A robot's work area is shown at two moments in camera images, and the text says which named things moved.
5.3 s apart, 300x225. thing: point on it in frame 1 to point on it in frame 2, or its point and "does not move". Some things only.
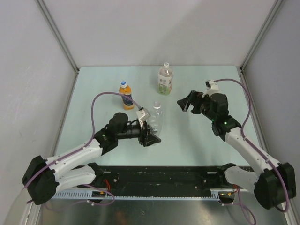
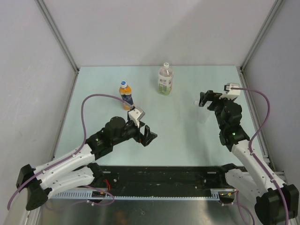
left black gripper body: [135, 131] does not move
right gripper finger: [195, 97] to [210, 95]
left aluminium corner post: [62, 40] does not move
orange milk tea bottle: [124, 89] does not move
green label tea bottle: [165, 79] does not move
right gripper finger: [184, 103] to [203, 99]
